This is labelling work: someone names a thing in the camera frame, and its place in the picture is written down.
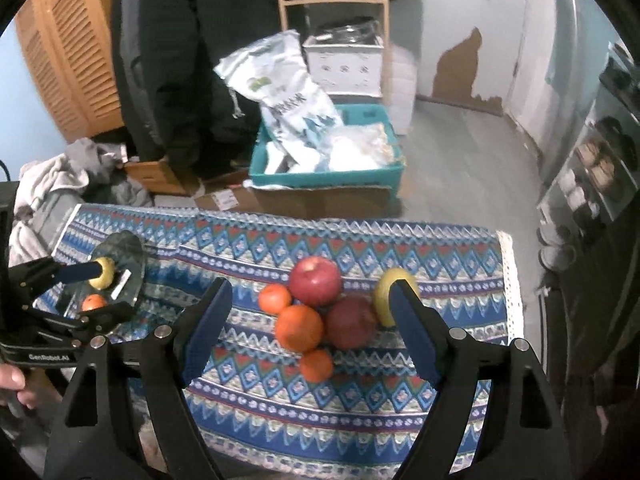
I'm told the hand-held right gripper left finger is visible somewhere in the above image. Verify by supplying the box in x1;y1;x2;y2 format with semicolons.
42;277;234;480

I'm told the grey clothes pile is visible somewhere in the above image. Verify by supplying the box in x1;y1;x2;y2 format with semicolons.
7;137;153;266

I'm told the blue patterned tablecloth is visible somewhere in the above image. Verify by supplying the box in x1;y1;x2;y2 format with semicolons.
30;204;523;476

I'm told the small wooden box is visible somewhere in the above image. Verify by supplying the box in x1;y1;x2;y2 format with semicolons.
124;156;202;197

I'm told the flat labelled cardboard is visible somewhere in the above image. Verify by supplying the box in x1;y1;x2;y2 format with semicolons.
194;180;261;214

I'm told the bright red apple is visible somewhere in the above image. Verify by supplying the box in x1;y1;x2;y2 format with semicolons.
290;256;343;307

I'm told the metal tray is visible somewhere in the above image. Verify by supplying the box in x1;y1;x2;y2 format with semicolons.
310;19;379;47

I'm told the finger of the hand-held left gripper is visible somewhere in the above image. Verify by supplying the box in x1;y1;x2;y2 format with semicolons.
12;256;101;302
30;304;136;348

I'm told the yellow lemon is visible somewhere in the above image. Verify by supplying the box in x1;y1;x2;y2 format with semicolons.
373;269;418;328
89;257;116;291

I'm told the grey shoe rack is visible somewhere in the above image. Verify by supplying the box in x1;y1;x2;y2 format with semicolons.
536;42;640;273

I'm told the dark cloth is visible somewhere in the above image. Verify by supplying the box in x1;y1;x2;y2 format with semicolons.
109;0;282;178

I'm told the wooden shelf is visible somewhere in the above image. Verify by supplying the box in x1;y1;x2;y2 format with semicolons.
272;0;391;98

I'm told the clear plastic bag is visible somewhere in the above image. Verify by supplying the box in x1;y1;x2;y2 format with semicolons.
320;122;403;171

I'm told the group of shoes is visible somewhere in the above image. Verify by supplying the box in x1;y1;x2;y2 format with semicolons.
539;115;632;267

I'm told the white printed sack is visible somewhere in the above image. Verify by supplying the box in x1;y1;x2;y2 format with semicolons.
213;30;343;173

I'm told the wooden louvered door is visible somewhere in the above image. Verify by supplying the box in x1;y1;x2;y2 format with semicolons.
15;0;126;137

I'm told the round glass plate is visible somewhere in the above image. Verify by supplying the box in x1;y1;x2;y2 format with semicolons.
52;231;147;336

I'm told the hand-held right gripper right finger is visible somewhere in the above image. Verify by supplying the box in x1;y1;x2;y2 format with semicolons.
387;280;576;480

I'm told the white patterned box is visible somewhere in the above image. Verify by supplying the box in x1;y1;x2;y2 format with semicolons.
302;35;384;94

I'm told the large orange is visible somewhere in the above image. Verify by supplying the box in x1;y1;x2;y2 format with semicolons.
275;305;325;352

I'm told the large cardboard box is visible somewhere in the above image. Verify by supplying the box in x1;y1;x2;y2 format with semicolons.
250;182;392;221

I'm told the dark red apple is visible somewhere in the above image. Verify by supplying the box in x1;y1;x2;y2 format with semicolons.
326;296;379;351

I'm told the person's left hand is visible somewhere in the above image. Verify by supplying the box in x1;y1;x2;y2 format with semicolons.
0;364;27;407

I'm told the teal crate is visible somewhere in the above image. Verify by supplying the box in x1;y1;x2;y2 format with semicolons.
248;105;407;196

